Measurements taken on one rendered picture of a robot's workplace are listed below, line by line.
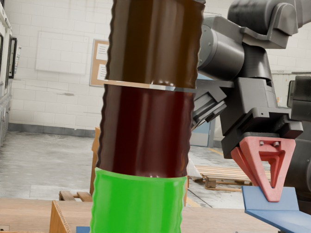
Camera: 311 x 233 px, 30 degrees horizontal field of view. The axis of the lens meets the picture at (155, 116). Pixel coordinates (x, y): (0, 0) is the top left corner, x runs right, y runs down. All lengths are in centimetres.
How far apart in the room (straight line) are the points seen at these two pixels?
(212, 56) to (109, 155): 48
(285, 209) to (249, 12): 26
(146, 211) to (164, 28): 7
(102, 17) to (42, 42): 124
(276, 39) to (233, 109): 11
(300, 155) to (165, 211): 65
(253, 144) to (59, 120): 1061
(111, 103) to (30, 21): 1104
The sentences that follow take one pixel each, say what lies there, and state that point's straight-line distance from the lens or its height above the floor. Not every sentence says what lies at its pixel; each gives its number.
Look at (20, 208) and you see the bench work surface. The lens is 98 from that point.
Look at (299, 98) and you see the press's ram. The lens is 48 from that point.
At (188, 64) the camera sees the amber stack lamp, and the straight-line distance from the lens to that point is 22.
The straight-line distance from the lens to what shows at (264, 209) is 70.
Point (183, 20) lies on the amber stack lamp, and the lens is 22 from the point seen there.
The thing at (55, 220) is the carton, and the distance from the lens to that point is 68.
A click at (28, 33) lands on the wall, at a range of 1124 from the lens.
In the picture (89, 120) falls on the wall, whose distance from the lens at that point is 1131.
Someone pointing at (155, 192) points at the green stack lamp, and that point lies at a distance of 22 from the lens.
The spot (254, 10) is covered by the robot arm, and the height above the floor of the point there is 123.
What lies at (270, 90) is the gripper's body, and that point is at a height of 113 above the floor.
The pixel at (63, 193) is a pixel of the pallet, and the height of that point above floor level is 14.
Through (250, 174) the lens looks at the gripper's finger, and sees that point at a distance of 71.
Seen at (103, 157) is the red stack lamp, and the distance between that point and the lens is 23.
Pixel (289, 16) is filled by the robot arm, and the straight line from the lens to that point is 77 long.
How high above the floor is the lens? 112
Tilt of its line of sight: 3 degrees down
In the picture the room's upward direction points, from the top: 6 degrees clockwise
